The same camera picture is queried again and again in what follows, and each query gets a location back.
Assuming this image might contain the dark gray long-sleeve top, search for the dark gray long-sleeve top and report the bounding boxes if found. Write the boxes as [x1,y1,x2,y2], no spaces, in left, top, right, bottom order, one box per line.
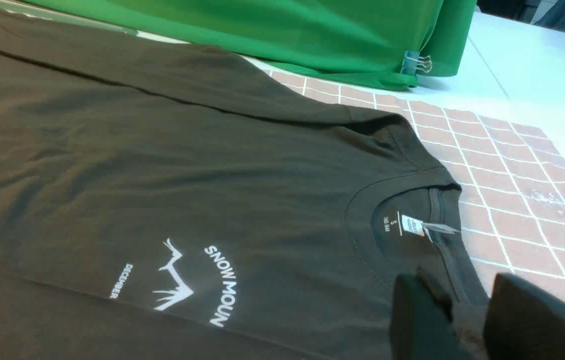
[0,9,488,360]

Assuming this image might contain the metal binder clip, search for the metal binder clip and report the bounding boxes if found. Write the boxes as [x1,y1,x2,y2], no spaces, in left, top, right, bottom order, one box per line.
[400,50,433,76]

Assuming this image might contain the pink checkered tablecloth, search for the pink checkered tablecloth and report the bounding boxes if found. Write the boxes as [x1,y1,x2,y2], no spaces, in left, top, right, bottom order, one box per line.
[266,69,565,301]

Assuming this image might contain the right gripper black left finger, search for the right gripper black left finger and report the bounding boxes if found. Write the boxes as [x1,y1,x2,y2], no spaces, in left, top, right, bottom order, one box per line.
[390,266,475,360]

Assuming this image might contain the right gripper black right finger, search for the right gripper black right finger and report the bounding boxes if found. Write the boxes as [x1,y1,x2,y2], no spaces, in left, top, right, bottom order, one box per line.
[483,273,565,360]

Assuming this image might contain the green backdrop cloth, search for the green backdrop cloth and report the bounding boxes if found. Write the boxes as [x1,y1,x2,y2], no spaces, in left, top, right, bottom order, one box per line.
[33,0,477,91]

